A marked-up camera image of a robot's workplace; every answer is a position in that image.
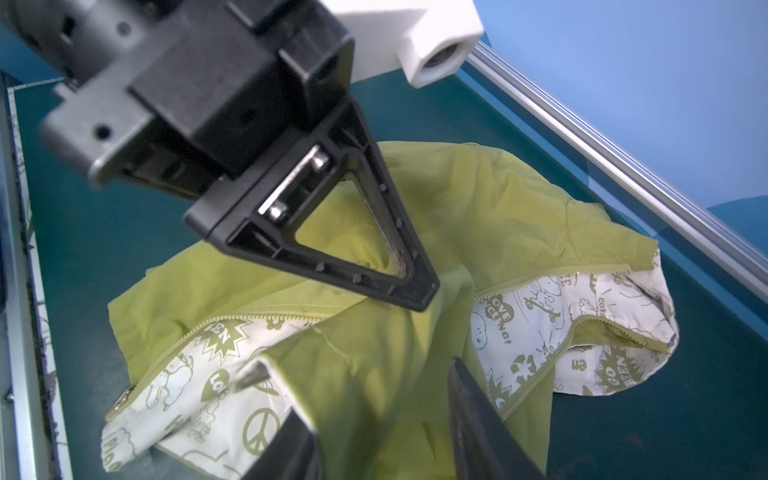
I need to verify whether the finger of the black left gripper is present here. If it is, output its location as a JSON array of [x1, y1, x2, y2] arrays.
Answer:
[[184, 98, 439, 312]]

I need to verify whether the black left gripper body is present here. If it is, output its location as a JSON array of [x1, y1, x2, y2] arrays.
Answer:
[[0, 0, 355, 202]]

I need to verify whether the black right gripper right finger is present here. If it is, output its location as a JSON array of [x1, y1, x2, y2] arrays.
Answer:
[[448, 358, 544, 479]]

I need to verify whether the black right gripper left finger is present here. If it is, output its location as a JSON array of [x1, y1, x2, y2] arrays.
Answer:
[[242, 412, 324, 480]]

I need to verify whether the lime green jacket printed lining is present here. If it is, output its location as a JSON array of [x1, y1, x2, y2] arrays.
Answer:
[[101, 142, 679, 479]]

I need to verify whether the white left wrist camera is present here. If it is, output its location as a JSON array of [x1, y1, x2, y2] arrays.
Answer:
[[322, 0, 484, 88]]

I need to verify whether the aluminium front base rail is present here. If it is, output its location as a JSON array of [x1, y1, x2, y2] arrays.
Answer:
[[1, 74, 72, 479]]

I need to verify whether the aluminium rear frame bar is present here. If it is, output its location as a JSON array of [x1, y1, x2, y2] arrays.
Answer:
[[468, 42, 767, 301]]

